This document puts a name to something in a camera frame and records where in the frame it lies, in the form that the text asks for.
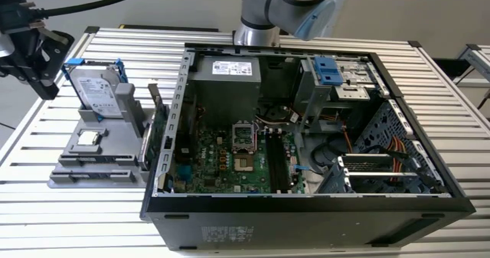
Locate green motherboard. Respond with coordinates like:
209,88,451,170
171,126,307,194

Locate grey power supply unit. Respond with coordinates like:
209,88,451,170
189,56,263,124

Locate grey parts rack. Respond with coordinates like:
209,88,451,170
45,83,156,190

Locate green graphics card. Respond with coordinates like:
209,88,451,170
139,83,172,173

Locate silver CPU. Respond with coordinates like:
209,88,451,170
77,131,101,147

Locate hard disk in blue carrier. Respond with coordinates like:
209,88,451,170
60,56,129,124

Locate black RAM slot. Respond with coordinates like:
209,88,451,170
275,128,295,194
264,128,283,194

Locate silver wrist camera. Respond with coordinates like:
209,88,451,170
0,34,17,58

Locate black round fan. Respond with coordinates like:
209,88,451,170
259,104,297,124

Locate red orange yellow wire bundle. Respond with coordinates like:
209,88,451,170
384,135,407,184

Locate CPU socket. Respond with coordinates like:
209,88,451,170
233,154,256,172

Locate thin orange wire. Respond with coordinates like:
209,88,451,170
341,125,354,155

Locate grey disk bay bracket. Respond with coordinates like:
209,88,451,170
316,152,422,195

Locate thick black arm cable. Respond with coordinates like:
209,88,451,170
20,0,153,22

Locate metal slat side table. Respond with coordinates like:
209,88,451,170
452,43,490,110

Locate black coiled data cable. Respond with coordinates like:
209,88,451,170
309,137,347,174

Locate blue drive latch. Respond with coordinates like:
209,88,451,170
312,56,343,85

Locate metal socket cover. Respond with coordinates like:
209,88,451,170
231,120,256,153

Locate black PC case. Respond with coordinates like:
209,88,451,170
139,42,476,252

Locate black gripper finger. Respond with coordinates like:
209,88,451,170
26,30,76,101

